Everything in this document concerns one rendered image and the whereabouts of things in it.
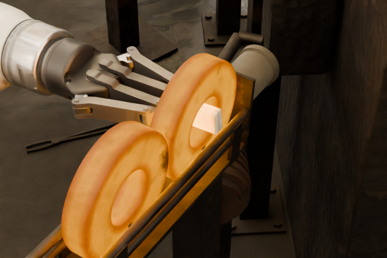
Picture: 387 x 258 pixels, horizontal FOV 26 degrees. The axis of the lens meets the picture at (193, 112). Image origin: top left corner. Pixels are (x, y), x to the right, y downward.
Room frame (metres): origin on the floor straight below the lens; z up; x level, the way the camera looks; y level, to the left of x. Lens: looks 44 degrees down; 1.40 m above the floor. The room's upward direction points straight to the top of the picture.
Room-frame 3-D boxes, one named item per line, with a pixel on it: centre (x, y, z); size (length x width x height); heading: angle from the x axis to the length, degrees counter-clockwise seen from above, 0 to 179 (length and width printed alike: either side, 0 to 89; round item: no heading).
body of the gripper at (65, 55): (0.79, 0.13, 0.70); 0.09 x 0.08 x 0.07; 58
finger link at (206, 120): (0.71, 0.00, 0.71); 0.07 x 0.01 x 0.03; 58
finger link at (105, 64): (0.77, 0.07, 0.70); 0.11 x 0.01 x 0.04; 60
